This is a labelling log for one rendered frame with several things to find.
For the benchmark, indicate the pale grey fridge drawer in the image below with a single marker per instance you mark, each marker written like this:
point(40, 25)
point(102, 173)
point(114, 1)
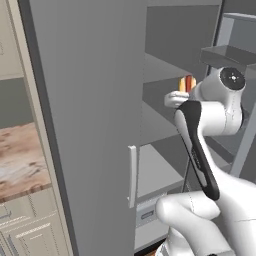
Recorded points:
point(146, 233)

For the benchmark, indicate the beige base cabinets run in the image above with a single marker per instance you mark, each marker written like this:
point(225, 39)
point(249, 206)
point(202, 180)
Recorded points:
point(30, 226)

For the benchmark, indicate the hot dog in bun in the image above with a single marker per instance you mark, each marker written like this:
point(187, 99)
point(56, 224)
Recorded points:
point(187, 83)

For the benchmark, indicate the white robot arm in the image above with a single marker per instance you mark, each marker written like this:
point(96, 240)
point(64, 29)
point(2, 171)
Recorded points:
point(230, 206)

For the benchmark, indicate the beige wall cupboard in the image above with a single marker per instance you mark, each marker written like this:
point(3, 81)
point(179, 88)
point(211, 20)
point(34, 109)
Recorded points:
point(9, 40)

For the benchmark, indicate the grey fridge body with shelves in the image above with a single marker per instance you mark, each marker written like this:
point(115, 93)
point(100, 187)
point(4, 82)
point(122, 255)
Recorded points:
point(156, 166)

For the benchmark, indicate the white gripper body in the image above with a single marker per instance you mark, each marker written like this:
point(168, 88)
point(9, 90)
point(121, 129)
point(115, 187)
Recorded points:
point(175, 99)

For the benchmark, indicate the grey closed fridge door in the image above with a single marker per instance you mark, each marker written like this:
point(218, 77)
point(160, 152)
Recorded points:
point(93, 116)

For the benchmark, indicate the beige tall side panel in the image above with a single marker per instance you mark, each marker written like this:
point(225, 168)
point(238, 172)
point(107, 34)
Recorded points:
point(40, 133)

